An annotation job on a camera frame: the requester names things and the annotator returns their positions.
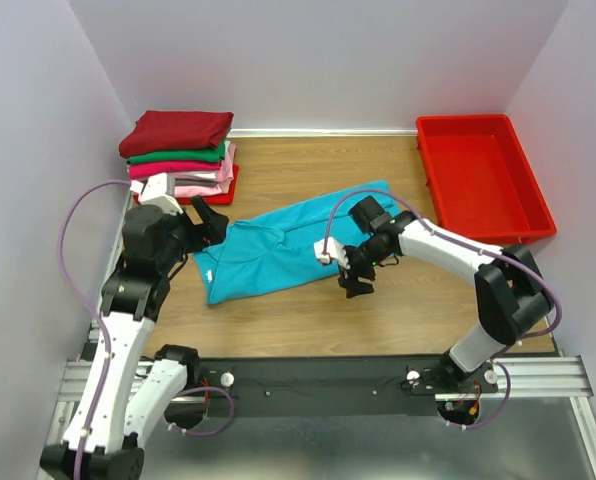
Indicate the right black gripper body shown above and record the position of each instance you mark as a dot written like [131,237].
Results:
[351,267]

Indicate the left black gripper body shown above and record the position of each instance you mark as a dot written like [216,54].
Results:
[198,226]

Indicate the teal t shirt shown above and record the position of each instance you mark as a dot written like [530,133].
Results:
[268,253]

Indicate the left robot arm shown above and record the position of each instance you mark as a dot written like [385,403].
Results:
[107,435]

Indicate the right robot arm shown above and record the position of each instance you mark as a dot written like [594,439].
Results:
[511,294]

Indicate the grey folded shirt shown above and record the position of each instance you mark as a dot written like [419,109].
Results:
[192,187]

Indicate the green folded shirt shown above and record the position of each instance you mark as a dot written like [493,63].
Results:
[207,155]

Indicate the magenta folded shirt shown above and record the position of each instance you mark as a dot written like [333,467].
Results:
[138,171]

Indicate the dark red folded shirt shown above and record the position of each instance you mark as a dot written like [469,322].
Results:
[176,130]

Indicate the red plastic bin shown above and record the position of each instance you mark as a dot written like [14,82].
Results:
[480,181]

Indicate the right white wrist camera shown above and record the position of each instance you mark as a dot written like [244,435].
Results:
[328,251]

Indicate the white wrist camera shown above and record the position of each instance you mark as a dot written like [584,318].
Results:
[157,190]
[328,251]

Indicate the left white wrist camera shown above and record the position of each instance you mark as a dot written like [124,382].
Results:
[157,190]

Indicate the back aluminium rail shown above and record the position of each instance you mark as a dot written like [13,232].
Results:
[313,133]

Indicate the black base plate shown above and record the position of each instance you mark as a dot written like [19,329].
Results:
[339,385]

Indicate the aluminium frame rail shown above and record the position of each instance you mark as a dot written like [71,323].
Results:
[531,377]

